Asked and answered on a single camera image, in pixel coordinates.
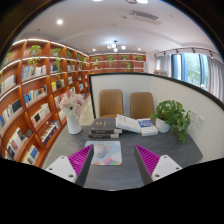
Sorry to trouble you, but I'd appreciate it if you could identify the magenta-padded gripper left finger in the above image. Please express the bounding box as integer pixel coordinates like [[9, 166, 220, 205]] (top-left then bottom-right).
[[44, 143, 95, 187]]

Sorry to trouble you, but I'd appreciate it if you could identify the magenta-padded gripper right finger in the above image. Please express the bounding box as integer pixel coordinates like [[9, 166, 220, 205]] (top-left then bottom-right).
[[133, 143, 183, 187]]

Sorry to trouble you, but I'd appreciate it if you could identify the pastel cloud print mouse pad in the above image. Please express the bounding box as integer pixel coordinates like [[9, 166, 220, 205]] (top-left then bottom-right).
[[83, 140, 123, 167]]

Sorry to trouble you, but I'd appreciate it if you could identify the white book with blue cover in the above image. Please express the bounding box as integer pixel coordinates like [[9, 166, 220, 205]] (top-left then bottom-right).
[[136, 117, 159, 137]]

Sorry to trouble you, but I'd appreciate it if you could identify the white vase with pink flowers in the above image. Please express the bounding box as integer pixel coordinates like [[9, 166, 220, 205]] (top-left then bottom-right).
[[58, 89, 86, 136]]

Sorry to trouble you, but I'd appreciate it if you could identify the green plant in white pot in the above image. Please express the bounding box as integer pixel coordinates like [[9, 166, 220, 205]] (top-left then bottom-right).
[[150, 99, 192, 144]]

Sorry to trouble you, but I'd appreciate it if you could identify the thick white book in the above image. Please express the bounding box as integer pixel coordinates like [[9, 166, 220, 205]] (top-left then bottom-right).
[[115, 113, 143, 134]]

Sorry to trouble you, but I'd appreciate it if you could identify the tan padded chair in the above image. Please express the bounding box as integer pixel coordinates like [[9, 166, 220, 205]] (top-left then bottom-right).
[[98, 88, 124, 119], [129, 91, 155, 122]]

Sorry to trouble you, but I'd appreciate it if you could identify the orange wooden shelf unit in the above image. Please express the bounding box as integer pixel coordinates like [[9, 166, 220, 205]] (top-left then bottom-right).
[[0, 38, 148, 168]]

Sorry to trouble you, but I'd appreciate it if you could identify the window with grey curtains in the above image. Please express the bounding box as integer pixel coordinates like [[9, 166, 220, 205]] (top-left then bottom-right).
[[154, 48, 224, 101]]

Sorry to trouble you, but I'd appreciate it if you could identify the ceiling lamp with round bulbs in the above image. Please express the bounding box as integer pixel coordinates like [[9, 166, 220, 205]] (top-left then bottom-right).
[[106, 40, 127, 53]]

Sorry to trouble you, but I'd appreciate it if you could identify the ceiling air vent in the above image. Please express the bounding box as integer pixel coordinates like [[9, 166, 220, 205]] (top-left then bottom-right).
[[129, 9, 161, 25]]

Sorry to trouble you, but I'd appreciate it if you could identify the white wall socket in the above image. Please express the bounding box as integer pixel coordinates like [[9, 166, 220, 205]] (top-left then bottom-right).
[[189, 109, 198, 124], [194, 113, 205, 130]]

